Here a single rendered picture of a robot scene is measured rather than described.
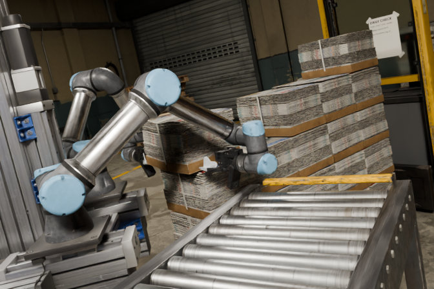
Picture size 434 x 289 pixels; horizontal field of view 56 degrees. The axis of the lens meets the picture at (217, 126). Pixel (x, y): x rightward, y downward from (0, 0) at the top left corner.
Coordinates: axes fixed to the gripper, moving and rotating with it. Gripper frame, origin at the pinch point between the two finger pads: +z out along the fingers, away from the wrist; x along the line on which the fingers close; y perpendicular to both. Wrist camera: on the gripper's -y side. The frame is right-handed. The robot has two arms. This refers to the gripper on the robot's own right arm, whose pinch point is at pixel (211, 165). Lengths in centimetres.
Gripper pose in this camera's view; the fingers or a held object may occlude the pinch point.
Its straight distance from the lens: 171.3
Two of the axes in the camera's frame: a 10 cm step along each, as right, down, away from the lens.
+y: -2.0, -9.7, -1.3
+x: -7.6, 2.4, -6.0
